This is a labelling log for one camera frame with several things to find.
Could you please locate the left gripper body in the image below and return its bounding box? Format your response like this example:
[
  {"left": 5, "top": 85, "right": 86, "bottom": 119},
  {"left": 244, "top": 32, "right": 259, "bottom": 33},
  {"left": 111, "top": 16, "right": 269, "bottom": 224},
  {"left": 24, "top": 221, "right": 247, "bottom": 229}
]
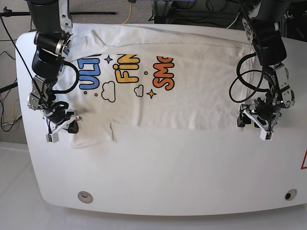
[{"left": 239, "top": 97, "right": 281, "bottom": 131}]

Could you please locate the black tripod stand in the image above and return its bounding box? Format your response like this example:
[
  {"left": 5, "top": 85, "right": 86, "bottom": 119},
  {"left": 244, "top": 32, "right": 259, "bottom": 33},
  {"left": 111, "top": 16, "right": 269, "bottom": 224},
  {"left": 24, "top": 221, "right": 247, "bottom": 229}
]
[{"left": 0, "top": 7, "right": 117, "bottom": 17}]

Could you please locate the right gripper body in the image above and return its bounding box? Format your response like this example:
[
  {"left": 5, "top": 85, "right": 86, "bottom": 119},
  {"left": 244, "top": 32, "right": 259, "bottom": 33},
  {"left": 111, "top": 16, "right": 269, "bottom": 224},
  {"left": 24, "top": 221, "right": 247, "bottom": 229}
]
[{"left": 42, "top": 102, "right": 82, "bottom": 134}]

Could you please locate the table grommet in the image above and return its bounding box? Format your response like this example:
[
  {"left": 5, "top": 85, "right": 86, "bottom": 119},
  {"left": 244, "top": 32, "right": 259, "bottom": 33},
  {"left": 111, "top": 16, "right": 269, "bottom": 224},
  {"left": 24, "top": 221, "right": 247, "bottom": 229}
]
[
  {"left": 77, "top": 191, "right": 94, "bottom": 204},
  {"left": 284, "top": 189, "right": 297, "bottom": 201}
]

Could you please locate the left table grommet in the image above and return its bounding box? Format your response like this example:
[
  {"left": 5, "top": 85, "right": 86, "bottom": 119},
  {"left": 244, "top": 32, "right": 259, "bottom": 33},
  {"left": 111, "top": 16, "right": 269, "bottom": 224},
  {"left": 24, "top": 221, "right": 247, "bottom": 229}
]
[{"left": 77, "top": 191, "right": 94, "bottom": 204}]

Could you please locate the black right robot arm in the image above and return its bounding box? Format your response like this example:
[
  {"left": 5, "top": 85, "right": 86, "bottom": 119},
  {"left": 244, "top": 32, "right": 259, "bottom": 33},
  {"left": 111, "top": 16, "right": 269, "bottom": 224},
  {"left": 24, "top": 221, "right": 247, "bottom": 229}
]
[{"left": 27, "top": 0, "right": 80, "bottom": 134}]

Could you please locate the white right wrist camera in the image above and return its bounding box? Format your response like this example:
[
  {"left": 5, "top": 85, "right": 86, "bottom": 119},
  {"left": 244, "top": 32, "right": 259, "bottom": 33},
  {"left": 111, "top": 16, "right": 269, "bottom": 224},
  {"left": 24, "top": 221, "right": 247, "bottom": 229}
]
[{"left": 46, "top": 133, "right": 59, "bottom": 143}]

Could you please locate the red triangle sticker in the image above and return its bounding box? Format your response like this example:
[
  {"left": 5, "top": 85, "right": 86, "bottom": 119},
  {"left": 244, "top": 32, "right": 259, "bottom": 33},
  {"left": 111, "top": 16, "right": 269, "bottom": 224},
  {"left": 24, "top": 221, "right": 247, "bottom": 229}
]
[{"left": 301, "top": 150, "right": 307, "bottom": 170}]

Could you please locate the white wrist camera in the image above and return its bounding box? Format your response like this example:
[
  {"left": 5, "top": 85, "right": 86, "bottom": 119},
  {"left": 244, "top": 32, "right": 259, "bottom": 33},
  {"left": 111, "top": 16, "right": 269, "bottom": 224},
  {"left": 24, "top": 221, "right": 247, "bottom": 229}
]
[
  {"left": 46, "top": 133, "right": 59, "bottom": 143},
  {"left": 260, "top": 130, "right": 274, "bottom": 141}
]

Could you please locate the yellow cable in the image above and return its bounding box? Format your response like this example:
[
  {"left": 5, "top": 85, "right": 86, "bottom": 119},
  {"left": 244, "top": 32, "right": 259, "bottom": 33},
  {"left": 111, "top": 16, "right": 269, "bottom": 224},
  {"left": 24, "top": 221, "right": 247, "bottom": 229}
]
[{"left": 122, "top": 0, "right": 134, "bottom": 24}]

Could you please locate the right table grommet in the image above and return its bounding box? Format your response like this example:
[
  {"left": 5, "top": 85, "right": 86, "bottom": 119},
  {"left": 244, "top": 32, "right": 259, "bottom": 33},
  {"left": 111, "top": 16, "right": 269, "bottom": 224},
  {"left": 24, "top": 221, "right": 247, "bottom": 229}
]
[{"left": 284, "top": 189, "right": 297, "bottom": 201}]

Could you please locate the white printed T-shirt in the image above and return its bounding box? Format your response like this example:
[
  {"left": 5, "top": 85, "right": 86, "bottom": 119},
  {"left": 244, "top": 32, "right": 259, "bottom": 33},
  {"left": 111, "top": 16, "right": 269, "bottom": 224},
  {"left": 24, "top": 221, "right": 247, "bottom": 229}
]
[{"left": 56, "top": 24, "right": 252, "bottom": 148}]

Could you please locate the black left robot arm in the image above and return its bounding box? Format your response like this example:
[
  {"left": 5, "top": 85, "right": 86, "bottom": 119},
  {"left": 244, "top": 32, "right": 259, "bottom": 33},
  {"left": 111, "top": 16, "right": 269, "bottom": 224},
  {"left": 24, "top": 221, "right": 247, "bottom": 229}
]
[{"left": 234, "top": 0, "right": 295, "bottom": 140}]

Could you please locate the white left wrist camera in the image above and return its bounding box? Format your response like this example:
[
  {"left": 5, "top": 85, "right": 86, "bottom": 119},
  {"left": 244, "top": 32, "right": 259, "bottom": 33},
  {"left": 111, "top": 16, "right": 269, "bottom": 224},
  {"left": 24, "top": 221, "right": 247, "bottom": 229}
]
[{"left": 260, "top": 130, "right": 274, "bottom": 141}]

